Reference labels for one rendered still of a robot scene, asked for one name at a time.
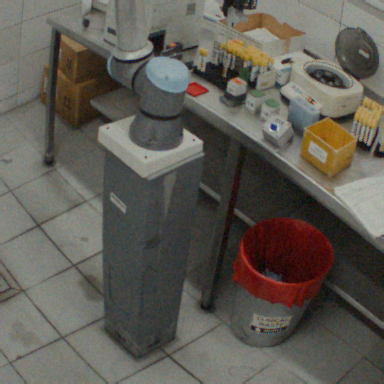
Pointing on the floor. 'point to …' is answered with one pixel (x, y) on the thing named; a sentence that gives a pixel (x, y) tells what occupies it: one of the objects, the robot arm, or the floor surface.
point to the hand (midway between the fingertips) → (230, 23)
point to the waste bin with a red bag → (262, 237)
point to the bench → (248, 168)
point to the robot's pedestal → (146, 249)
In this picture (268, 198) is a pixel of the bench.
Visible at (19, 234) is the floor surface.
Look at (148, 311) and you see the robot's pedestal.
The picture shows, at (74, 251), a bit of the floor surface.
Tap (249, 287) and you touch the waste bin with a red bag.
